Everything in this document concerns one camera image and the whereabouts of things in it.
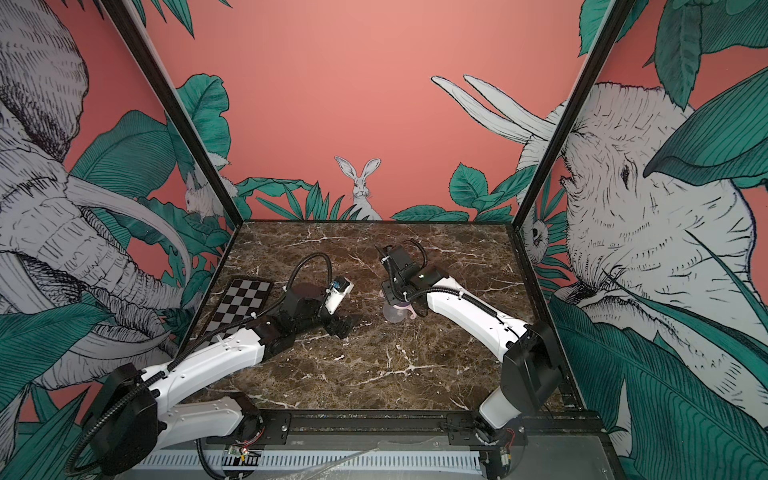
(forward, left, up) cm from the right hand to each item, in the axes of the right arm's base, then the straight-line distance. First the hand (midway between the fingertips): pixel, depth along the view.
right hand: (392, 282), depth 84 cm
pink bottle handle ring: (-6, -5, -4) cm, 8 cm away
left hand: (-6, +11, -1) cm, 13 cm away
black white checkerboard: (+1, +49, -13) cm, 51 cm away
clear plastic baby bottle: (-3, 0, -15) cm, 15 cm away
